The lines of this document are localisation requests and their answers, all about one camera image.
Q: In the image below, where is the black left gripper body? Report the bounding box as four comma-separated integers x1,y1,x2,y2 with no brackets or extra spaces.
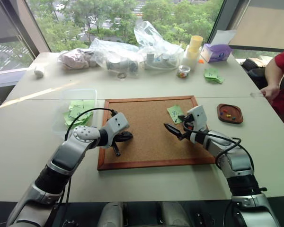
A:
113,131,129,144

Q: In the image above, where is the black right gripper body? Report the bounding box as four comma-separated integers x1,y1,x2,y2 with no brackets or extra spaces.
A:
178,113,195,140

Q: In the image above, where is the green note with writing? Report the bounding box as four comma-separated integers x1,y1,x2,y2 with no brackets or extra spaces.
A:
167,105,184,125

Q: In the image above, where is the brown wooden tray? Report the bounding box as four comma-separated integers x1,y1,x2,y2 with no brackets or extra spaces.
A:
216,103,244,125

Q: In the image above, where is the small clear jar of pushpins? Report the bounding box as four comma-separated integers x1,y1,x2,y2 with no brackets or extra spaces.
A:
177,65,191,80

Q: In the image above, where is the clear plastic box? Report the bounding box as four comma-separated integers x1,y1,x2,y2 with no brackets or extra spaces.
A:
52,88,98,138

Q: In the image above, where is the purple tissue box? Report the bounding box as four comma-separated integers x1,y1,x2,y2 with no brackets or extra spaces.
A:
200,29,237,63

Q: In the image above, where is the person's right hand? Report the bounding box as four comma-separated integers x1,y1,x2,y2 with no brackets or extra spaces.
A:
260,84,281,98

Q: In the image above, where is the wood framed cork board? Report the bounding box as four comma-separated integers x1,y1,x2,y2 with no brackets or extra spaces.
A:
97,95,216,171

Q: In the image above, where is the white plastic cup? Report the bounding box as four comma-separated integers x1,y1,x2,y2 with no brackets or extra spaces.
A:
181,56,198,70

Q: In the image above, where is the cream plastic cup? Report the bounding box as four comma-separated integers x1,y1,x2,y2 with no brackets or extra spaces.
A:
186,48,201,60
188,35,204,52

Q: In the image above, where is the clear bag with grey items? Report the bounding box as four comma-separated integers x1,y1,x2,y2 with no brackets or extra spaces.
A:
89,37,143,77

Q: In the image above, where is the clear bag with power strip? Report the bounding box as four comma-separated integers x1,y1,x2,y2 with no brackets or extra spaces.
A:
133,20,185,71

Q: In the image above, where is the black bag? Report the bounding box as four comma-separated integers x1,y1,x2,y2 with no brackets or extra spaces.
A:
240,58,268,90

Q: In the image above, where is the clear bag with pinkish cloth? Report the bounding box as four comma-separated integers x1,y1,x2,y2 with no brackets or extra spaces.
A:
58,48,98,70

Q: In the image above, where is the small white roll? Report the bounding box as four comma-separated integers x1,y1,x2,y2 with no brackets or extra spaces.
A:
34,65,45,79

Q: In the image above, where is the beige roller blind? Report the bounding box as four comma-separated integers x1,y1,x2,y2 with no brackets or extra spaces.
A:
228,0,284,53

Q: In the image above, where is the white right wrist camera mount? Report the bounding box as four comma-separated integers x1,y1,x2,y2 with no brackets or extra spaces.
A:
186,105,209,133

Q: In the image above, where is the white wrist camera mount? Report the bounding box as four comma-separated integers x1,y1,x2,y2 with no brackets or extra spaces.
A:
103,112,130,149
186,105,209,133

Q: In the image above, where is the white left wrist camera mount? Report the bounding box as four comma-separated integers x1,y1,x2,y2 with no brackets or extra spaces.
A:
103,112,130,149

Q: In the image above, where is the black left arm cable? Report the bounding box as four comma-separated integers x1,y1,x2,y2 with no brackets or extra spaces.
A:
58,107,118,209

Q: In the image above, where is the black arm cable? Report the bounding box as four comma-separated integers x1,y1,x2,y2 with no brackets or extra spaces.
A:
183,126,255,171
58,107,118,209

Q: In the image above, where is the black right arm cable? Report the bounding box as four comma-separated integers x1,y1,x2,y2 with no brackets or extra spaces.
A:
183,126,255,171

